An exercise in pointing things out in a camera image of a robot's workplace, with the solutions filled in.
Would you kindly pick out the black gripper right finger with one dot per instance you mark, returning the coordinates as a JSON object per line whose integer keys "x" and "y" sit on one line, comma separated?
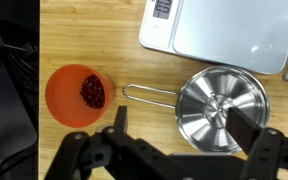
{"x": 270, "y": 153}

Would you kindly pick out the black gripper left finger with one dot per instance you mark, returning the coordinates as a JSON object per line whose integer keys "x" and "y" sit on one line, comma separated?
{"x": 117, "y": 156}

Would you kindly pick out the dark red beans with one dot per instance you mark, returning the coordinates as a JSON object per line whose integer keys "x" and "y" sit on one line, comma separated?
{"x": 92, "y": 91}

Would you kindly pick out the large orange plastic cup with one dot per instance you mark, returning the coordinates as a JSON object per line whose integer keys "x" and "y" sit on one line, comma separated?
{"x": 64, "y": 100}

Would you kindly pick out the white digital kitchen scale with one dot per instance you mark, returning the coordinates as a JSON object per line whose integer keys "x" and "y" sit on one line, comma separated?
{"x": 224, "y": 33}

